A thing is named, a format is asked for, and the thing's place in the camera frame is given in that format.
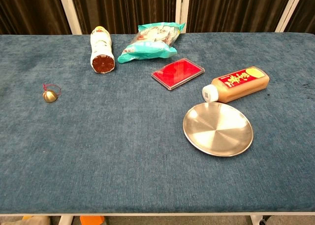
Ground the white partition post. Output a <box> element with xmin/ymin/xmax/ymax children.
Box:
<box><xmin>175</xmin><ymin>0</ymin><xmax>191</xmax><ymax>33</ymax></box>
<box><xmin>275</xmin><ymin>0</ymin><xmax>307</xmax><ymax>33</ymax></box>
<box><xmin>57</xmin><ymin>0</ymin><xmax>83</xmax><ymax>35</ymax></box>

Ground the blue tablecloth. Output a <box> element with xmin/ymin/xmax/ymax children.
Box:
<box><xmin>0</xmin><ymin>32</ymin><xmax>315</xmax><ymax>215</ymax></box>

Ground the dark brown curtain panel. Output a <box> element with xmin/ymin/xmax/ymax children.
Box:
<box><xmin>0</xmin><ymin>0</ymin><xmax>72</xmax><ymax>35</ymax></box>
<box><xmin>69</xmin><ymin>0</ymin><xmax>178</xmax><ymax>35</ymax></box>
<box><xmin>285</xmin><ymin>0</ymin><xmax>315</xmax><ymax>34</ymax></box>
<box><xmin>186</xmin><ymin>0</ymin><xmax>295</xmax><ymax>33</ymax></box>

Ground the red clear plastic case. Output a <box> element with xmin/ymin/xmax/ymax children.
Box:
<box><xmin>151</xmin><ymin>58</ymin><xmax>206</xmax><ymax>91</ymax></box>

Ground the brown sauce bottle red label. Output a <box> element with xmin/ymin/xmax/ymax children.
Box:
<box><xmin>202</xmin><ymin>66</ymin><xmax>271</xmax><ymax>104</ymax></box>

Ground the small golden bell red string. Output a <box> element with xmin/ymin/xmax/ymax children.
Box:
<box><xmin>42</xmin><ymin>83</ymin><xmax>62</xmax><ymax>104</ymax></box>

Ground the white label tea bottle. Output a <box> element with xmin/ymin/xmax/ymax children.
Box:
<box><xmin>90</xmin><ymin>26</ymin><xmax>116</xmax><ymax>74</ymax></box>

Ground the orange plastic object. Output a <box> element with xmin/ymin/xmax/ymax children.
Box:
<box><xmin>79</xmin><ymin>215</ymin><xmax>105</xmax><ymax>225</ymax></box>

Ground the round stainless steel plate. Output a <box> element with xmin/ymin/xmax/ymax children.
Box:
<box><xmin>182</xmin><ymin>101</ymin><xmax>254</xmax><ymax>158</ymax></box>

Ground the teal snack bag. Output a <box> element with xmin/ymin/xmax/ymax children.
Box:
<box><xmin>117</xmin><ymin>22</ymin><xmax>186</xmax><ymax>64</ymax></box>

